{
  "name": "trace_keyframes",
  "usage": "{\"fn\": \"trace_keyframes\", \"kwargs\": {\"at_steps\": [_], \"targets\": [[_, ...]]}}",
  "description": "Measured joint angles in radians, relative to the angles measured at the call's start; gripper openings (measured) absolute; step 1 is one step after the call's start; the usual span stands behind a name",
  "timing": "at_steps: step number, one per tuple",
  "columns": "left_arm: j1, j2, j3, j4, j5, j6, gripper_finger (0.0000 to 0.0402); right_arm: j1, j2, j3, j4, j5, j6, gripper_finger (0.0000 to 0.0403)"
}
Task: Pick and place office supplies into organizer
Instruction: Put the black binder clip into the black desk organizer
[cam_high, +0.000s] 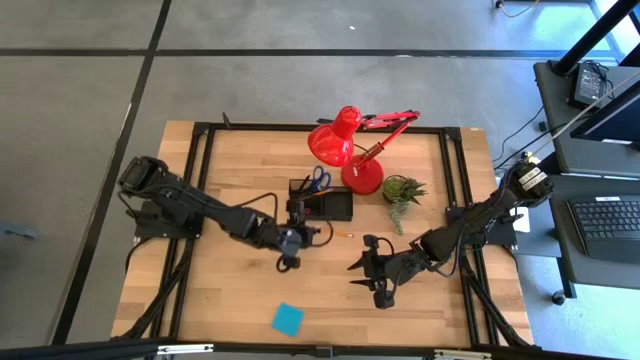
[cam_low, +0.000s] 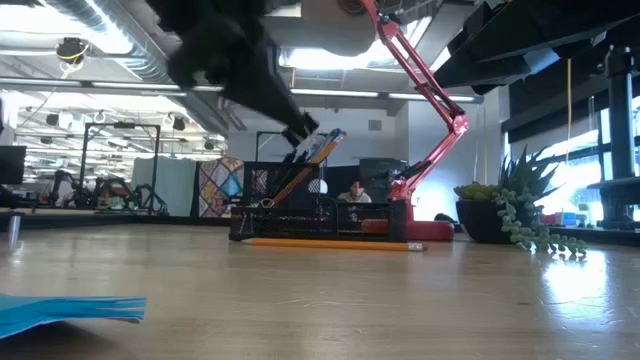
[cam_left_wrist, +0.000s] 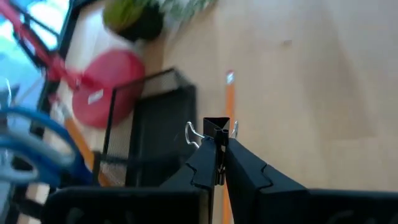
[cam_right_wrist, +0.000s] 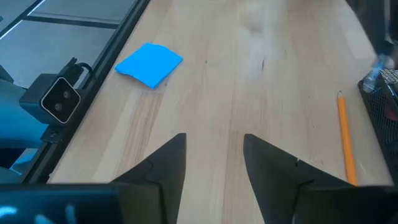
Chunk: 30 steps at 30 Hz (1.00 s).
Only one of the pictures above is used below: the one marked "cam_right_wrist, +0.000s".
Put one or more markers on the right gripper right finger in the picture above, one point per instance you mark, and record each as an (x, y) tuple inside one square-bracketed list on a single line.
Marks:
[(273, 174)]

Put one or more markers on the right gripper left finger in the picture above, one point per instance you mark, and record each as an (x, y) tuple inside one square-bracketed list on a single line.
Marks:
[(164, 168)]

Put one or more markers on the orange pencil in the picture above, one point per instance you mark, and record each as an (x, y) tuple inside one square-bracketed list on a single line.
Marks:
[(345, 137)]

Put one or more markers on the blue sticky note pad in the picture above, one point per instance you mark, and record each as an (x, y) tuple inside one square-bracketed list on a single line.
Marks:
[(149, 65)]

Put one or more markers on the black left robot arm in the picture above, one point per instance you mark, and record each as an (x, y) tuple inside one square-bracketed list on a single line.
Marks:
[(379, 25)]

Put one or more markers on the black mesh desk organizer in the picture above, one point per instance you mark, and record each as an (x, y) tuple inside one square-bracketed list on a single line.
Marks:
[(385, 130)]

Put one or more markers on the table-level camera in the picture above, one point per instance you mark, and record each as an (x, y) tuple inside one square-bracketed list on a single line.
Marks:
[(53, 99)]

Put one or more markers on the black aluminium table frame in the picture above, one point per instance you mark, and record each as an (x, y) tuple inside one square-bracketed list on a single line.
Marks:
[(123, 37)]

